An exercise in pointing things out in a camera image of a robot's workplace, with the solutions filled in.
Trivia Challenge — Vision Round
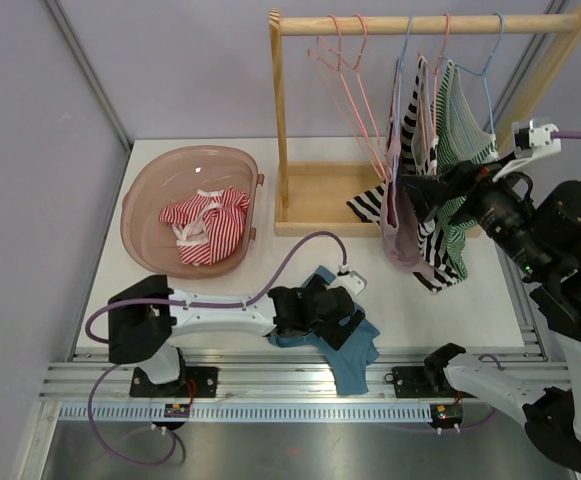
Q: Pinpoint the aluminium mounting rail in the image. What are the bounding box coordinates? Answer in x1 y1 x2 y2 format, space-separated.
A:
39 345 570 403

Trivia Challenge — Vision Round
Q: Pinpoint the light blue wire hanger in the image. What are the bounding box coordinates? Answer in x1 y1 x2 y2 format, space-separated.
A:
385 16 413 183

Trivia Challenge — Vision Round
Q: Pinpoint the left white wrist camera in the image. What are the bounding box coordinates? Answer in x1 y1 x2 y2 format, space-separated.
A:
335 270 367 296

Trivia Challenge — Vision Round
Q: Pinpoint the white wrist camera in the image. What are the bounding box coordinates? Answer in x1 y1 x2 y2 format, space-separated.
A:
335 270 367 296
493 119 561 183

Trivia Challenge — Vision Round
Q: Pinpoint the mauve tank top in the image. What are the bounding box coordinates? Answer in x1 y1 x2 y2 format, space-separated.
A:
380 57 422 272

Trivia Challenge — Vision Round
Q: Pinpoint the pink plastic basin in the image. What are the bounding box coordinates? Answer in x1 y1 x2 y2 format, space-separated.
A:
121 145 264 279

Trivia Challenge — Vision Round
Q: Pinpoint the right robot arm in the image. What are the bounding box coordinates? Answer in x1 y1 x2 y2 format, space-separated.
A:
401 163 581 475

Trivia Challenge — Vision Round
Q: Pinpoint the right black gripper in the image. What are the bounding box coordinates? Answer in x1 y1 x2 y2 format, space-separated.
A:
398 149 551 276

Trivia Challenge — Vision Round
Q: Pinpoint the pink wire hanger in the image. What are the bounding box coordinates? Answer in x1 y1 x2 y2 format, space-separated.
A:
307 15 374 170
425 13 451 175
332 14 391 181

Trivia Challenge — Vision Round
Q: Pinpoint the red white striped tank top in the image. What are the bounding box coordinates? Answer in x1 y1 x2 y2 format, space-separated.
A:
159 187 250 266

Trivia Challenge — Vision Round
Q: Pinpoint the green white striped tank top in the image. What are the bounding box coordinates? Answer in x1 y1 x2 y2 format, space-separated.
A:
436 60 499 282

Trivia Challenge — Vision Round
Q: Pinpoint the black white striped tank top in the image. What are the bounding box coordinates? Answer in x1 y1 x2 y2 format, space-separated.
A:
346 55 460 294

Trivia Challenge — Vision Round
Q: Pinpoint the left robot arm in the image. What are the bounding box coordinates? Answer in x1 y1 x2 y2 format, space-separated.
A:
108 271 366 398

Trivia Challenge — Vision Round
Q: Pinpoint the white slotted cable duct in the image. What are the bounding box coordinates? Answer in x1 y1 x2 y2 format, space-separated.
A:
60 402 432 423

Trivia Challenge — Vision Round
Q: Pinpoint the wooden clothes rack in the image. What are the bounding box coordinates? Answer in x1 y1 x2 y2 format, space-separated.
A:
269 6 581 237

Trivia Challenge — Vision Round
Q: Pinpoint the rightmost blue wire hanger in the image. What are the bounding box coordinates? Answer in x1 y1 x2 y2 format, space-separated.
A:
456 12 506 135

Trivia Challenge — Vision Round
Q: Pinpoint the teal tank top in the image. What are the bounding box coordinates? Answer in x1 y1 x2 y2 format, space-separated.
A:
268 267 380 396

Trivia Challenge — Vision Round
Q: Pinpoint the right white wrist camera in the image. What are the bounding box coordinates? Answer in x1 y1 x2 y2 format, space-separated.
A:
493 119 561 183

